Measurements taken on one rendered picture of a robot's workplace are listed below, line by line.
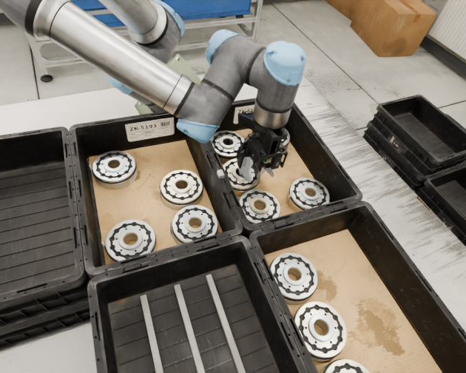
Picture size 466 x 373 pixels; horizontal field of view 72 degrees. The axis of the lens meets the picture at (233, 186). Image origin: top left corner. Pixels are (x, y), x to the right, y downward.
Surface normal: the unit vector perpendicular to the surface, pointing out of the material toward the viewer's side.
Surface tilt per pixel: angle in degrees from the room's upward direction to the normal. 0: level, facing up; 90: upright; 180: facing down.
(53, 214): 0
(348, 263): 0
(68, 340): 0
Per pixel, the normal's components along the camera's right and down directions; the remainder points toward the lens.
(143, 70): 0.24, 0.17
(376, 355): 0.11, -0.62
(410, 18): 0.23, 0.77
